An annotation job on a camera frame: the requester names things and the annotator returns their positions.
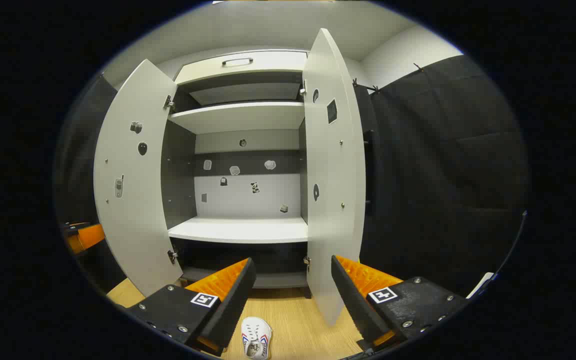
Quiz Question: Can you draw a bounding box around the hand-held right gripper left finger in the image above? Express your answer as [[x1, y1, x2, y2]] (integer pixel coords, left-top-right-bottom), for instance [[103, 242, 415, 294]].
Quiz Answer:
[[125, 257, 257, 357]]

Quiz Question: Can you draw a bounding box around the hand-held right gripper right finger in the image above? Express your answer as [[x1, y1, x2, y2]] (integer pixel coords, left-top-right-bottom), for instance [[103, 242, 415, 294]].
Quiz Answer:
[[330, 255, 470, 353]]

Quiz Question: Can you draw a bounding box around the white striped canvas shoe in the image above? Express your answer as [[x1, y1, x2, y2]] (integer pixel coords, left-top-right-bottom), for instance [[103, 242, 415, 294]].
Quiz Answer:
[[240, 316, 273, 360]]

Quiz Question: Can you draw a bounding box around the white cabinet door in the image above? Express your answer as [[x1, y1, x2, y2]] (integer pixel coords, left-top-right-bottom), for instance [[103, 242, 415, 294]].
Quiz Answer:
[[93, 59, 184, 298], [302, 27, 367, 328]]

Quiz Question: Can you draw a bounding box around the white grey shoe cabinet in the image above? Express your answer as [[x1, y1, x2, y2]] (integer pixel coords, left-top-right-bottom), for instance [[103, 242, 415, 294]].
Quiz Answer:
[[160, 49, 314, 300]]

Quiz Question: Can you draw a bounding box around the white yellow card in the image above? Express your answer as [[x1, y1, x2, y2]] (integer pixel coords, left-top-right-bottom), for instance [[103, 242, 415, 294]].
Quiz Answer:
[[466, 271, 495, 299]]

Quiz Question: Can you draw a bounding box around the black backdrop cloth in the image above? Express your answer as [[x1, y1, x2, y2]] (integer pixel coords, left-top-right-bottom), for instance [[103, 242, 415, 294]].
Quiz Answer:
[[353, 54, 530, 298]]

